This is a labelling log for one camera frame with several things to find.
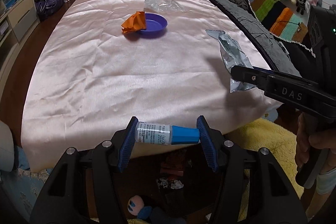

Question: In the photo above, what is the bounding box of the orange crumpled wrapper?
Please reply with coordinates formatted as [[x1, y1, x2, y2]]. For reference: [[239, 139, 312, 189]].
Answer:
[[121, 11, 146, 34]]

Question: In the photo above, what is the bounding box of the clear plastic bag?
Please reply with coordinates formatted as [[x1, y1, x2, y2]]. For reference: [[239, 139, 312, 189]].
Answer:
[[144, 0, 186, 13]]

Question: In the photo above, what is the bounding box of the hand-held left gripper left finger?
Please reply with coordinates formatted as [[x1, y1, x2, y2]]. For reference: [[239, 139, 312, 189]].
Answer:
[[30, 116, 139, 224]]

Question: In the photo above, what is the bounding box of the yellow plush blanket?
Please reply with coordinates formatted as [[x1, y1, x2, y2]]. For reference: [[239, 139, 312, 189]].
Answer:
[[223, 118, 315, 215]]

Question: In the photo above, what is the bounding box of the silver blue foil packet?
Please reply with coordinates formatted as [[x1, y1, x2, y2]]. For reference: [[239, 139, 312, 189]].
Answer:
[[205, 29, 259, 93]]

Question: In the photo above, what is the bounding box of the white plastic bin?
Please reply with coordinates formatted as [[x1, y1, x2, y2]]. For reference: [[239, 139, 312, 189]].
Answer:
[[0, 120, 15, 172]]

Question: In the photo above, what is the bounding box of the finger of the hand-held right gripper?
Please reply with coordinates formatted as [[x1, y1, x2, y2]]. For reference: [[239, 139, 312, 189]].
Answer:
[[230, 65, 269, 90], [252, 67, 311, 83]]

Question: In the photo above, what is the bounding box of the black cable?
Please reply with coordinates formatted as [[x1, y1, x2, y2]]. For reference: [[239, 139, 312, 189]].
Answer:
[[238, 17, 279, 46]]

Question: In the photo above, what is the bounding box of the beige television cabinet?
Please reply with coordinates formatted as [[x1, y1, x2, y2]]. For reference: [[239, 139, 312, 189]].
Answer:
[[0, 0, 40, 77]]

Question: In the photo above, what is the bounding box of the black trash bin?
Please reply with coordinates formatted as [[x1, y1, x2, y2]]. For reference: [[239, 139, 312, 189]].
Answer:
[[155, 145, 223, 216]]

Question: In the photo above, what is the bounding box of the person's right forearm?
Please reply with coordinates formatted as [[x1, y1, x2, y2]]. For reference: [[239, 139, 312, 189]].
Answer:
[[315, 149, 336, 195]]

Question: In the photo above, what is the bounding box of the blue patterned rug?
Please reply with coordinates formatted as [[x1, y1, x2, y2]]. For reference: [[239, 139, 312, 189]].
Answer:
[[0, 145, 56, 224]]

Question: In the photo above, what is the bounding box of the pink satin tablecloth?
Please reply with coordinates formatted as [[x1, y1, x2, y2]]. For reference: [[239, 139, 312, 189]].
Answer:
[[20, 0, 284, 173]]

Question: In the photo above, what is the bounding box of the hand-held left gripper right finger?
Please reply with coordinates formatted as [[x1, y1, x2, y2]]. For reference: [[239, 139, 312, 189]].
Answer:
[[196, 115, 307, 224]]

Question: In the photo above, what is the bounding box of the grey fluffy blanket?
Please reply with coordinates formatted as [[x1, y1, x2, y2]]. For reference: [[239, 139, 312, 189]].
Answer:
[[207, 0, 302, 79]]

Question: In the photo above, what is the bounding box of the blue plush doll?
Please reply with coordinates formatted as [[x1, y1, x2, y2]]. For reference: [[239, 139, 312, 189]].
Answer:
[[127, 195, 161, 222]]

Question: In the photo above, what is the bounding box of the purple duffel bag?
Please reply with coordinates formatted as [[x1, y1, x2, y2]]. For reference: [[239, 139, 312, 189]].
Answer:
[[35, 0, 65, 21]]

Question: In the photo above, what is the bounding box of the small bottle with blue cap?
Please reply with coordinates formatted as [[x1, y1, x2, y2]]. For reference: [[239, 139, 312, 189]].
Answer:
[[135, 122, 200, 146]]

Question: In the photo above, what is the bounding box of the striped crochet blanket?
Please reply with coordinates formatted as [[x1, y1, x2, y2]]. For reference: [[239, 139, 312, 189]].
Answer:
[[234, 0, 315, 57]]

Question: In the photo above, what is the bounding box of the purple plastic dish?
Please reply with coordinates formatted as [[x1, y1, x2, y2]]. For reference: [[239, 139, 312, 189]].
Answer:
[[136, 13, 168, 36]]

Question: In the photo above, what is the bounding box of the person's right hand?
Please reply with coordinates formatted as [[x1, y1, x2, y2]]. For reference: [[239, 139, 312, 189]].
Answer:
[[295, 113, 336, 170]]

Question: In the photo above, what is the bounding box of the white paper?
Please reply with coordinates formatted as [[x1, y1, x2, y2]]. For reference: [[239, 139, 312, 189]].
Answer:
[[157, 177, 184, 190]]

